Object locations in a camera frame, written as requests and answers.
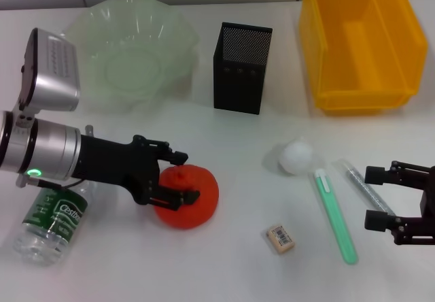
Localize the green pen with white cap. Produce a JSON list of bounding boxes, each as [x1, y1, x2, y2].
[[313, 168, 360, 266]]

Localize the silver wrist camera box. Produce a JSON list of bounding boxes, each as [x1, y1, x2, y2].
[[18, 28, 81, 113]]

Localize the yellow plastic bin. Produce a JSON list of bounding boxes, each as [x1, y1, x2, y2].
[[298, 0, 429, 117]]

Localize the clear bottle with green label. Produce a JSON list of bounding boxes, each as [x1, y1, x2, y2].
[[13, 179, 94, 267]]

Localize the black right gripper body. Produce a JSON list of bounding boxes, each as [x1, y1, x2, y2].
[[420, 165, 435, 220]]

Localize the red tomato toy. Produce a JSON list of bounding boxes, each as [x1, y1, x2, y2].
[[153, 164, 220, 230]]

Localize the clear glass fruit plate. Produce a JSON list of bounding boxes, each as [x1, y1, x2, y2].
[[66, 0, 201, 114]]

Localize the beige eraser with barcode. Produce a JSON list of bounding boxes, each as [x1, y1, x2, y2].
[[265, 224, 296, 256]]

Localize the white paper ball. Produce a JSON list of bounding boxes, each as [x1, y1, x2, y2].
[[277, 137, 315, 175]]

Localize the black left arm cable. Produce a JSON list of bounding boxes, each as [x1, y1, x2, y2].
[[32, 178, 83, 191]]

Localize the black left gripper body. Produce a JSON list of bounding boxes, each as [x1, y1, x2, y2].
[[76, 133, 162, 206]]

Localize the grey pen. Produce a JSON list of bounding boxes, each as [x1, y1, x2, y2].
[[334, 158, 397, 216]]

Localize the black mesh pen holder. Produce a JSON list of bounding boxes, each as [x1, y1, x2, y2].
[[213, 22, 274, 116]]

